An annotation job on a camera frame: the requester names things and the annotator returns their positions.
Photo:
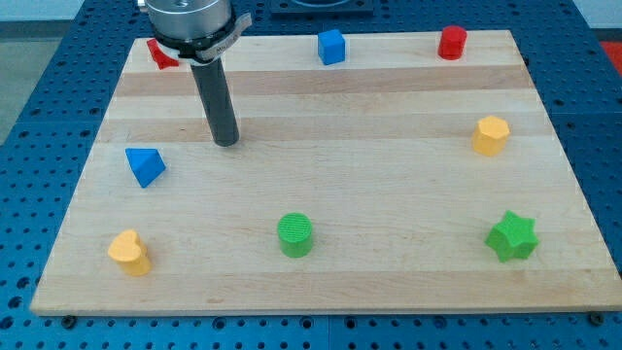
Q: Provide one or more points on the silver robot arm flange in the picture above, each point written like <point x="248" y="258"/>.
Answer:
<point x="197" y="30"/>

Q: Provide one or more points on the yellow heart block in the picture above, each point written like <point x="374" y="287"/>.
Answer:
<point x="130" y="253"/>

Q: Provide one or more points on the green cylinder block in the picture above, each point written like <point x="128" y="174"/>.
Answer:
<point x="295" y="235"/>

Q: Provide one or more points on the light wooden board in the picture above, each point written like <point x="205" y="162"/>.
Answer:
<point x="375" y="151"/>

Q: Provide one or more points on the blue cube block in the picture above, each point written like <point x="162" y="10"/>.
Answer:
<point x="331" y="47"/>

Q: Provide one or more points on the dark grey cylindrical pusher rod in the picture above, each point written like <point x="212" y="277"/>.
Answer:
<point x="213" y="90"/>

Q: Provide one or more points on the blue triangle block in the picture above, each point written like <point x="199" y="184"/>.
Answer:
<point x="145" y="164"/>

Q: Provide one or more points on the yellow hexagon block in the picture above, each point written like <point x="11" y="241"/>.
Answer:
<point x="490" y="136"/>

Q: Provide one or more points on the red star block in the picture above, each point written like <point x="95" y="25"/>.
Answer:
<point x="162" y="60"/>

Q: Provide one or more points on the red cylinder block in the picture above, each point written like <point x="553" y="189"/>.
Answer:
<point x="452" y="42"/>

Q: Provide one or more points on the green star block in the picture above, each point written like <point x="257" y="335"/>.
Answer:
<point x="513" y="237"/>

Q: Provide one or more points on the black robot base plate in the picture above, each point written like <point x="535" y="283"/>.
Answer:
<point x="320" y="7"/>

